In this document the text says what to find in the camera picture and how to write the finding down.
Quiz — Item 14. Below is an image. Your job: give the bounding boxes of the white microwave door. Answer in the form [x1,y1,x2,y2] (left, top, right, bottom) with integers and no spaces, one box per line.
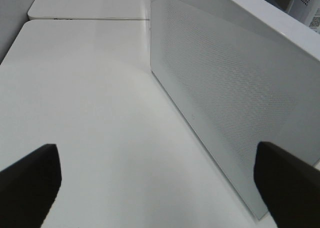
[150,0,320,219]

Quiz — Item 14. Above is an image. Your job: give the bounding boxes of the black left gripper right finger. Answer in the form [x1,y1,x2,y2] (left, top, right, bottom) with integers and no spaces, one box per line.
[253,141,320,227]

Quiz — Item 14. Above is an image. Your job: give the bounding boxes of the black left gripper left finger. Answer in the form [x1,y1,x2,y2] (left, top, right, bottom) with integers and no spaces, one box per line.
[0,144,62,227]

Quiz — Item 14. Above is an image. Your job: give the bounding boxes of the white warning label sticker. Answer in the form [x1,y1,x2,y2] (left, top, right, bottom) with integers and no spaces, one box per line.
[309,8,320,33]

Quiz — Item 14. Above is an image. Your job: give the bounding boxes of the white microwave oven body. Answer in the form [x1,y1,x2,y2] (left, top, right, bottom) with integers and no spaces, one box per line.
[243,0,320,35]

